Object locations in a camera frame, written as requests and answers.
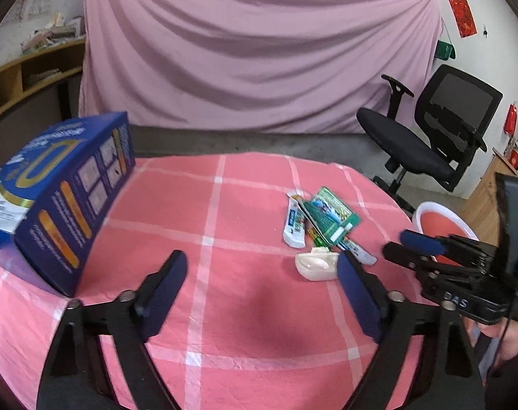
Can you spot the green packet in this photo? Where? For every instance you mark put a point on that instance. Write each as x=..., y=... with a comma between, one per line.
x=331, y=215

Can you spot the wooden cabinet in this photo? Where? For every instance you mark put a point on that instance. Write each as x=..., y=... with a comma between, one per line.
x=487, y=196

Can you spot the stack of books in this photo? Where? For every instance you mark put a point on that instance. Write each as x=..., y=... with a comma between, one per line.
x=54, y=34

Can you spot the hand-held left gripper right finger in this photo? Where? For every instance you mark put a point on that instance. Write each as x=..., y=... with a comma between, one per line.
x=357, y=294

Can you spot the pink checked tablecloth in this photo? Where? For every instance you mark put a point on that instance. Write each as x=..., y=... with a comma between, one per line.
x=241, y=264

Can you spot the small red cup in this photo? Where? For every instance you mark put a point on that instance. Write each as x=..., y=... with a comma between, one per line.
x=516, y=159

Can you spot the papers in shelf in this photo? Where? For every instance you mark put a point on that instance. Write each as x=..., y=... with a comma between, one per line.
x=39, y=77

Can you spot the white sachet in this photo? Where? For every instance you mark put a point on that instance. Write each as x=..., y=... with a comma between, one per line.
x=294, y=222

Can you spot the blue cardboard box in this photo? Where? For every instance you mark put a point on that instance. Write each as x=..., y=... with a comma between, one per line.
x=58, y=205

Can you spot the black office chair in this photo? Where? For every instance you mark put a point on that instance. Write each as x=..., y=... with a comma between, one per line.
x=416, y=145

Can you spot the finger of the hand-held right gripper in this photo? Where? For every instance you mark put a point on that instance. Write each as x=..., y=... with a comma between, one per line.
x=423, y=242
x=406, y=254

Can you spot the person's right hand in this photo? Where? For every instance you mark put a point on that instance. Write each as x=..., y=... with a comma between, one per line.
x=513, y=339

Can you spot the white plastic dish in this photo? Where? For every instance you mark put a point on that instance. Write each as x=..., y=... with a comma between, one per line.
x=316, y=264

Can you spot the red hanging ornament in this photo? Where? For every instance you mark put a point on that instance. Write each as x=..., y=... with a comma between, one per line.
x=511, y=118

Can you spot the wooden shelf desk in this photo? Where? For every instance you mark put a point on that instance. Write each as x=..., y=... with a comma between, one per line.
x=15, y=77

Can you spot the red paper wall decoration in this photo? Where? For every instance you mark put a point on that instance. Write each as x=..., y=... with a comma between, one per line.
x=463, y=17

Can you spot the pink hanging sheet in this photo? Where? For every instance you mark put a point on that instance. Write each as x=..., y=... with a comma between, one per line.
x=250, y=51

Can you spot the pink bin with white rim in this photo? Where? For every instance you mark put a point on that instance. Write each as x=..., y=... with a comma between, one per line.
x=429, y=222

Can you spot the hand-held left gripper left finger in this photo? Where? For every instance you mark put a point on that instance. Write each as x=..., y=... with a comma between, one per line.
x=163, y=294

